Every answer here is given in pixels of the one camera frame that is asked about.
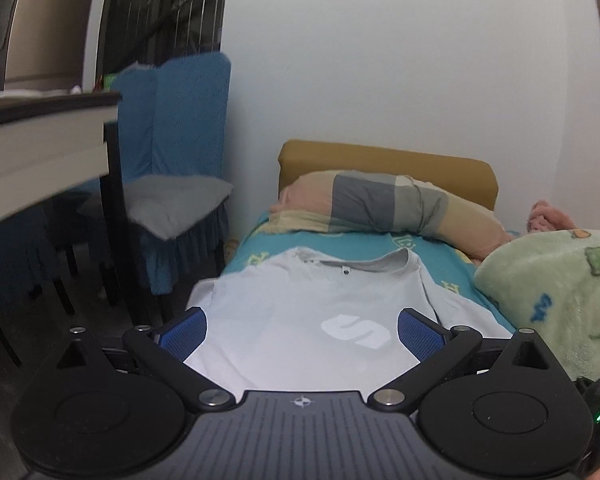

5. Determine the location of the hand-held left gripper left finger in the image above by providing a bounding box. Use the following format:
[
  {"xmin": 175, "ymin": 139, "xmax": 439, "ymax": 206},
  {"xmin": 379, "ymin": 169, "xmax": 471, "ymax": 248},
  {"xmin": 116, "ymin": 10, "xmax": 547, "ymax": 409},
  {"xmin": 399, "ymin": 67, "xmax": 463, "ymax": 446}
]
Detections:
[{"xmin": 55, "ymin": 307, "xmax": 236, "ymax": 414}]

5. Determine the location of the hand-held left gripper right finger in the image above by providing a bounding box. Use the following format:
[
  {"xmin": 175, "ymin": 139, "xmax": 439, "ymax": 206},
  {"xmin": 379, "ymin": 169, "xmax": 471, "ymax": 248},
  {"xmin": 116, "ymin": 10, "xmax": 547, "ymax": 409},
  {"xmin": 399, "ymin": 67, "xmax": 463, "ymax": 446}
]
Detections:
[{"xmin": 366, "ymin": 308, "xmax": 552, "ymax": 414}]

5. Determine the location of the grey t-shirt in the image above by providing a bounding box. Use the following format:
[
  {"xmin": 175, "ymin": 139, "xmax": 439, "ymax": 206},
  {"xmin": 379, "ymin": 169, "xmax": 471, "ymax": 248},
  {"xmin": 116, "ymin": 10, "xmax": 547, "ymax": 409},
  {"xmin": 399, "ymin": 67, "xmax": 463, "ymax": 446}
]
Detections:
[{"xmin": 184, "ymin": 246, "xmax": 516, "ymax": 393}]

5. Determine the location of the bed with teal sheet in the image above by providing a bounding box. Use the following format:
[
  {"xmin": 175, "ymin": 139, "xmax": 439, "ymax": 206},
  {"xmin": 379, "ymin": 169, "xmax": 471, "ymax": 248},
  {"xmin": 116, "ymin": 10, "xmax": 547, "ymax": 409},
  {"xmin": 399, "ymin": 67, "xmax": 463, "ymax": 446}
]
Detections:
[{"xmin": 223, "ymin": 210, "xmax": 522, "ymax": 336}]

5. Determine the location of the green printed blanket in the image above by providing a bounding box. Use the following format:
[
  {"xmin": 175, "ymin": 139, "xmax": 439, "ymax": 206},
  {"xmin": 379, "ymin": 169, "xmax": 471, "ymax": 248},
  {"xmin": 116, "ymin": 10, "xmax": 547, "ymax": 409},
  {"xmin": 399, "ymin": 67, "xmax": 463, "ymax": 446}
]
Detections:
[{"xmin": 474, "ymin": 229, "xmax": 600, "ymax": 382}]

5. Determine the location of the grey seat cushion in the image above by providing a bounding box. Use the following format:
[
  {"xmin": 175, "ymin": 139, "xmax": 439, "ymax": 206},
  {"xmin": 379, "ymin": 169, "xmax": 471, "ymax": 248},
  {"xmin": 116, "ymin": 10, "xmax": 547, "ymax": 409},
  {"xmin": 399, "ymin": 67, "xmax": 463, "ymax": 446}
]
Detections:
[{"xmin": 82, "ymin": 176, "xmax": 235, "ymax": 240}]

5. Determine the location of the patchwork pillow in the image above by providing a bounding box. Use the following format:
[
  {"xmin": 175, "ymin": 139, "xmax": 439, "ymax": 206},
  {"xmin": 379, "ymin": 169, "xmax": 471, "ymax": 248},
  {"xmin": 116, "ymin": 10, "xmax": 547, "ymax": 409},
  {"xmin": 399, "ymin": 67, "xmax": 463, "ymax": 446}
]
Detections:
[{"xmin": 269, "ymin": 170, "xmax": 513, "ymax": 262}]

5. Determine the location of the pink cloth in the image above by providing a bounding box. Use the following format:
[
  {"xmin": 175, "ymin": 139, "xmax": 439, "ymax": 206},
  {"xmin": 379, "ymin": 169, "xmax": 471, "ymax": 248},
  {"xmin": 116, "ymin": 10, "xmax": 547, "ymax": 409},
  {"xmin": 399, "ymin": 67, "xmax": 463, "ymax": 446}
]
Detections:
[{"xmin": 525, "ymin": 199, "xmax": 581, "ymax": 234}]

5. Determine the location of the mustard headboard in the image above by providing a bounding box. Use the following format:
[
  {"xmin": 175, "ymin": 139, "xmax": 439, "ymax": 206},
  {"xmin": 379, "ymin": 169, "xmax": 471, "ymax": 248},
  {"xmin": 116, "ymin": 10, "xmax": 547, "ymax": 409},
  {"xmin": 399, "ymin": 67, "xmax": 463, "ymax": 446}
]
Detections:
[{"xmin": 278, "ymin": 140, "xmax": 498, "ymax": 212}]

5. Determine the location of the blue covered chair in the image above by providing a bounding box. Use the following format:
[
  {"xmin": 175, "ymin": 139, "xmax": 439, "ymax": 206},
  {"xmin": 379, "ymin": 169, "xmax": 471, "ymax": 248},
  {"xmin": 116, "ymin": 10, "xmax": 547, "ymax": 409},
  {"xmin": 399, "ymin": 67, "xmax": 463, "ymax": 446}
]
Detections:
[{"xmin": 87, "ymin": 51, "xmax": 232, "ymax": 322}]

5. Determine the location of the table with black legs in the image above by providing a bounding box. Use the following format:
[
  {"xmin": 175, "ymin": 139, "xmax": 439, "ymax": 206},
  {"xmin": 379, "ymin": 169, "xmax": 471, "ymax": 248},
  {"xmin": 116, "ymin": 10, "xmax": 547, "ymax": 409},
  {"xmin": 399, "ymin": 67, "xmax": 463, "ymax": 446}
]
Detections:
[{"xmin": 0, "ymin": 91, "xmax": 152, "ymax": 332}]

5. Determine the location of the dark metal window grille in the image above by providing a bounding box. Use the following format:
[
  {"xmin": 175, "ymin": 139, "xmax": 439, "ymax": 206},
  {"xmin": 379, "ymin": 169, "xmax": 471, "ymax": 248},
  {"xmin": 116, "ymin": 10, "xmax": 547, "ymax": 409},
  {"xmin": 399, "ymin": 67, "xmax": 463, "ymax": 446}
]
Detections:
[{"xmin": 97, "ymin": 0, "xmax": 230, "ymax": 86}]

